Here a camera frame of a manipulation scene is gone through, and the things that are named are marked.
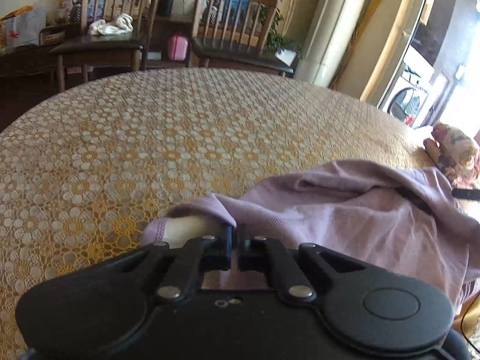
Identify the front-load washing machine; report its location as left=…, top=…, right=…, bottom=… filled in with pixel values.
left=386, top=45, right=436, bottom=124

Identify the folded floral fleece blanket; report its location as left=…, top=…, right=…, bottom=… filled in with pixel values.
left=424, top=122, right=480, bottom=190

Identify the pink plastic container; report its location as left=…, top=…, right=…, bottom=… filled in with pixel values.
left=167, top=33, right=189, bottom=62

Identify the white crumpled cloth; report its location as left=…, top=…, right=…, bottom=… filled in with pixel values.
left=89, top=13, right=134, bottom=36

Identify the grey gift bag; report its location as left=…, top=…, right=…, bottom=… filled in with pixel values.
left=4, top=5, right=47, bottom=47

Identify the lilac shirt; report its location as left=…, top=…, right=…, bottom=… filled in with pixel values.
left=142, top=159, right=480, bottom=308

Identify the small cardboard box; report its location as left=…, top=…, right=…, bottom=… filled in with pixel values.
left=39, top=26, right=66, bottom=46

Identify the white standing air conditioner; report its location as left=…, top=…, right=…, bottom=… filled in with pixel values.
left=294, top=0, right=372, bottom=89

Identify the white square planter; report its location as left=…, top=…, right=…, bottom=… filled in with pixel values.
left=275, top=49, right=299, bottom=69

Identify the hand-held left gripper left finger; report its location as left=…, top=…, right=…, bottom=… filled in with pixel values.
left=112, top=227, right=238, bottom=304

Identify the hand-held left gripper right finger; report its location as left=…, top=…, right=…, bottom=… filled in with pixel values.
left=238, top=236, right=371, bottom=306

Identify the wooden chair black seat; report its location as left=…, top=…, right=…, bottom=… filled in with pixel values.
left=50, top=0, right=162, bottom=92
left=189, top=0, right=295, bottom=79

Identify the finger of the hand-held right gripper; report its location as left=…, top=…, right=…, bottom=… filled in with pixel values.
left=452, top=187, right=480, bottom=201

